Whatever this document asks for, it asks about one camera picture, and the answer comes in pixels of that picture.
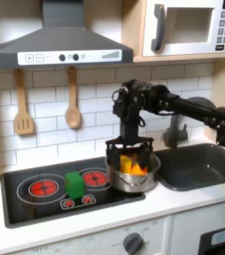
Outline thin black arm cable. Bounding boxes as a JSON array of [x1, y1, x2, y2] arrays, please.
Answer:
[[112, 86, 147, 129]]

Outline dark grey sink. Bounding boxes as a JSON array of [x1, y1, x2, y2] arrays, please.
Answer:
[[155, 142, 225, 192]]

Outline dark grey tap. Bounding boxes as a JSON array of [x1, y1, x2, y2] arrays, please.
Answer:
[[162, 96, 218, 148]]

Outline black stove top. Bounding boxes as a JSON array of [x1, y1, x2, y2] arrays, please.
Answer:
[[0, 154, 146, 229]]

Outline grey range hood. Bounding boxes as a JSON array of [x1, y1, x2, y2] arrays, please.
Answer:
[[0, 0, 134, 70]]

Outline white toy microwave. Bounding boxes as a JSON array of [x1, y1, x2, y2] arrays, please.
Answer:
[[142, 0, 225, 58]]

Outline light wooden shelf frame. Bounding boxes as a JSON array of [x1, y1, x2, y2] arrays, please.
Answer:
[[120, 0, 225, 147]]

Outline grey oven knob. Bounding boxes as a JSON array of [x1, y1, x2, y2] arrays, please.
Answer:
[[121, 232, 144, 255]]

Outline black appliance panel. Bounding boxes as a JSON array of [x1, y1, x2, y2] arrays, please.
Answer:
[[197, 223, 225, 255]]

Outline wooden spoon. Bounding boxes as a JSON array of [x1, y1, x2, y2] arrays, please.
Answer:
[[64, 66, 83, 129]]

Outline steel toy pot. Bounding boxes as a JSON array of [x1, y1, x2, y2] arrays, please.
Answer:
[[105, 152, 161, 194]]

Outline green toy block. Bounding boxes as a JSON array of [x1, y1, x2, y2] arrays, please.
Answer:
[[64, 171, 86, 200]]

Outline orange toy carrot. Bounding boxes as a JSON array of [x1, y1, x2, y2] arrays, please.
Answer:
[[127, 158, 149, 176]]

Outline wooden slotted spatula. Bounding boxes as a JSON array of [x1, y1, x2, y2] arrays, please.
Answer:
[[12, 68, 35, 136]]

